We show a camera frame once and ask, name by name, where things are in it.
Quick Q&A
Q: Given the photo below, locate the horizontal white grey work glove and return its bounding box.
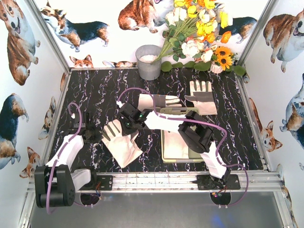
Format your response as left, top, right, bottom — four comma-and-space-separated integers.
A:
137, 94, 182, 111

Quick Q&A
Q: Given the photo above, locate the pale green plastic storage basket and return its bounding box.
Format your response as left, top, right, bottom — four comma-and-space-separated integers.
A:
160, 107, 204, 163

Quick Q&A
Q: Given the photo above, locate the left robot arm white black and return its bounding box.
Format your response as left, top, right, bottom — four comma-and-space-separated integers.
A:
34, 111, 100, 209

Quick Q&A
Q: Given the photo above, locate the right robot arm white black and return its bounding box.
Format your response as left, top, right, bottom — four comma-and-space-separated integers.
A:
116, 101, 230, 182

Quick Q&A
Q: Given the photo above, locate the grey metal bucket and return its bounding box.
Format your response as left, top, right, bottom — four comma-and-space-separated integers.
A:
135, 45, 162, 81

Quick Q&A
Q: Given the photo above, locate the small sunflower pot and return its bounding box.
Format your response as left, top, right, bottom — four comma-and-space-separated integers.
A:
209, 46, 238, 74

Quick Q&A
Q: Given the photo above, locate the artificial flower bouquet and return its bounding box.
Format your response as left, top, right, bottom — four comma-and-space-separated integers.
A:
154, 0, 233, 62

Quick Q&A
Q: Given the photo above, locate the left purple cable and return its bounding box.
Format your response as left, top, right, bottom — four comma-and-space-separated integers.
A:
45, 102, 95, 215

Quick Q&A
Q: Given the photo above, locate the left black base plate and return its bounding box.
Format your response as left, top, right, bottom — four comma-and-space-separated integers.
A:
79, 175, 113, 191

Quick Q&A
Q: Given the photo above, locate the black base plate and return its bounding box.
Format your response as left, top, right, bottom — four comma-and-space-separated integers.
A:
191, 174, 241, 190
79, 175, 113, 191

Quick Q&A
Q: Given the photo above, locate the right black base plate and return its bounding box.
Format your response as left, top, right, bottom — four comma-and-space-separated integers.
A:
191, 174, 241, 190

